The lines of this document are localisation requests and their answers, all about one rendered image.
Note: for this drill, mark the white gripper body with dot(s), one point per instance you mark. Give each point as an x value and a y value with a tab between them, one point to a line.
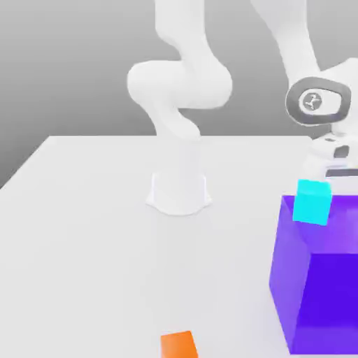
342	183

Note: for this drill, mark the small cyan cube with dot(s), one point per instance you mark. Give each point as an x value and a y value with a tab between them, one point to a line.
311	202

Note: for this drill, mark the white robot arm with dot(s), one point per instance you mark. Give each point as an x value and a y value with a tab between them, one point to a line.
179	84

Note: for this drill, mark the large purple box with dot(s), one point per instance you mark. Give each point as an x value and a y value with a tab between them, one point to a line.
327	302

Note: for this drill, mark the small orange cube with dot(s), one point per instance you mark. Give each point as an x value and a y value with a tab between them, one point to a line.
178	345

